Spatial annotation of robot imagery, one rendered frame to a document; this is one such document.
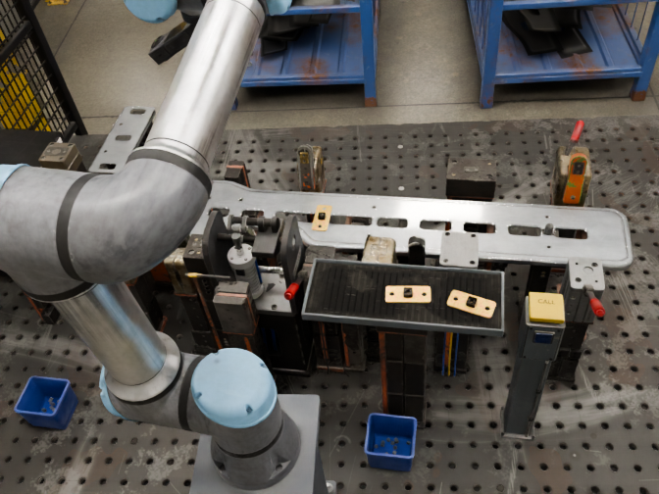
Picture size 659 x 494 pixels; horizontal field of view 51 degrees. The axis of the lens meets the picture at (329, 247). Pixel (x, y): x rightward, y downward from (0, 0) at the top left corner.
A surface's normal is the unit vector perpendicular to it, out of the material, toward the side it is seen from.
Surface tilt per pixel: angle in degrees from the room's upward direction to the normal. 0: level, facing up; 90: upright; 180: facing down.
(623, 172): 0
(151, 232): 72
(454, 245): 0
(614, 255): 0
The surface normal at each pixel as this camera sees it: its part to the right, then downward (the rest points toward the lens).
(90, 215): -0.03, -0.18
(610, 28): -0.09, -0.66
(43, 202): -0.17, -0.35
